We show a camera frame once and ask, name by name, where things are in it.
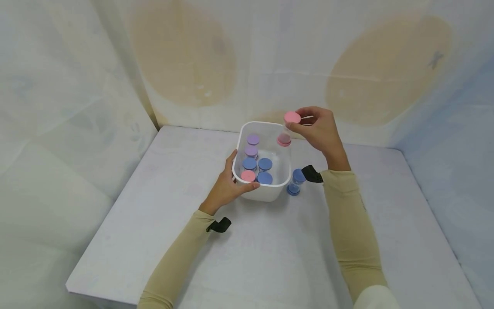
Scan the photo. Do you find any person's right hand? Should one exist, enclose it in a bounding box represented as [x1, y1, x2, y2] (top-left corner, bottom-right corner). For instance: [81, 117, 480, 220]
[285, 106, 351, 172]

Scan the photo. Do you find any person's left hand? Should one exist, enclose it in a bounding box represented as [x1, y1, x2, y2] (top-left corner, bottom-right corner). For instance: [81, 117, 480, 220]
[198, 149, 261, 216]

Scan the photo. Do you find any pink sand timer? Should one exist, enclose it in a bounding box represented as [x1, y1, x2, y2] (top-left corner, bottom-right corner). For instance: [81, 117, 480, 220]
[276, 111, 302, 148]

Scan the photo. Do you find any white plastic bin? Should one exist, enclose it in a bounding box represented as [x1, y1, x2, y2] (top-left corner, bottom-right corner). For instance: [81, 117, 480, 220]
[232, 121, 292, 203]

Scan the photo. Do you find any person's right forearm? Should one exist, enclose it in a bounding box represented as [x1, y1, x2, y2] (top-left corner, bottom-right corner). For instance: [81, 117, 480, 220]
[320, 169, 403, 309]

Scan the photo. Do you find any person's left forearm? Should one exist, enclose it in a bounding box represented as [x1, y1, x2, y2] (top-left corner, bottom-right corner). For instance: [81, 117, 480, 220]
[136, 209, 217, 309]

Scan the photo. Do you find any blue sand timer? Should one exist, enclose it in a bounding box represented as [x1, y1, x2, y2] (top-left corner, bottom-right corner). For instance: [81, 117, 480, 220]
[286, 168, 307, 197]

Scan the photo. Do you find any black wrist band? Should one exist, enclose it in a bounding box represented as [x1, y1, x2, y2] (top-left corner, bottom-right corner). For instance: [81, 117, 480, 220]
[301, 164, 324, 184]
[205, 217, 232, 233]

